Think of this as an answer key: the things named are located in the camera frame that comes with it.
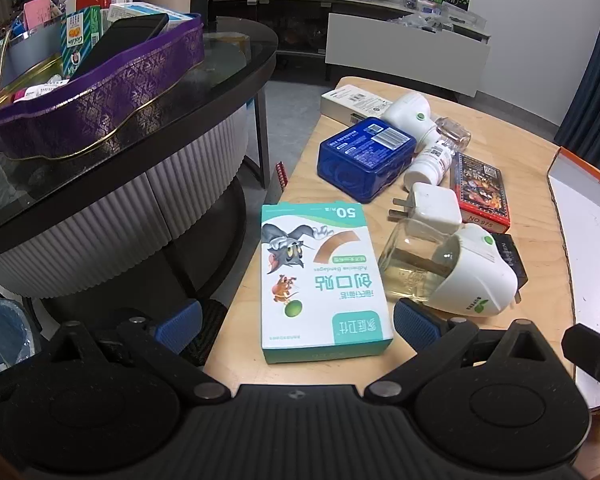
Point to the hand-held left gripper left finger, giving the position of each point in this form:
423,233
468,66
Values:
180,322

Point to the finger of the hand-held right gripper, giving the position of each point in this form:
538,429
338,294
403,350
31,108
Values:
592,355

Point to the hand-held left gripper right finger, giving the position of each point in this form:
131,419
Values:
415,322

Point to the white plug adapter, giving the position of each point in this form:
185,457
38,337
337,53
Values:
470,275

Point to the orange rimmed white box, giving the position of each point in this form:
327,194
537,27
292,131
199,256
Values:
590,260

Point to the green white bandage box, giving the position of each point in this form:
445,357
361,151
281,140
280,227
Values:
325,280

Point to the white plug charger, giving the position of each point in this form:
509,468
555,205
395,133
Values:
432,207

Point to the red card box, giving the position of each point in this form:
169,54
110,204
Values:
480,190

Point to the white pill bottle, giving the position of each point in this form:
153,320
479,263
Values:
430,162

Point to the blue packet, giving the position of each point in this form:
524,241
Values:
365,157

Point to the white mosquito repellent heater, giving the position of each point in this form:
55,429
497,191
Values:
405,110

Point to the black round table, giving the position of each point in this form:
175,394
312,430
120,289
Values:
130,185

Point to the red ridged strip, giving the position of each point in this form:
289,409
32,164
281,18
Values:
280,177

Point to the bin with blue bag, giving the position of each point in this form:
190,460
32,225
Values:
2,330

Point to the clear empty bottle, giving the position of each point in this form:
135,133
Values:
452,132

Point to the long white carton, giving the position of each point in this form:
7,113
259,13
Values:
355,102

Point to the purple patterned tin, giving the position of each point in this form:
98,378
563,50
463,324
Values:
105,100

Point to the dark blue curtain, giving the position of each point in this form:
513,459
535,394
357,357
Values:
595,85

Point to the white pink tube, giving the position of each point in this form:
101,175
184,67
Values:
40,89

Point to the white television cabinet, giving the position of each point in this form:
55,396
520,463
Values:
405,50

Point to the black phone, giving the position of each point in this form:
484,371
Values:
115,42

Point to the green medicine box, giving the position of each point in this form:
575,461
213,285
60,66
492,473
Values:
77,40

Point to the pile of clear plastic packets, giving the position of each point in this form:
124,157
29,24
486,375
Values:
430,17

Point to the grey metal container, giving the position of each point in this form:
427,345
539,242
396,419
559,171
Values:
30,47

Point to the white blue medicine box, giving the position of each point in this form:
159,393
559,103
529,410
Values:
150,10

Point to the pink card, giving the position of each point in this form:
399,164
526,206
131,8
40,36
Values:
40,12

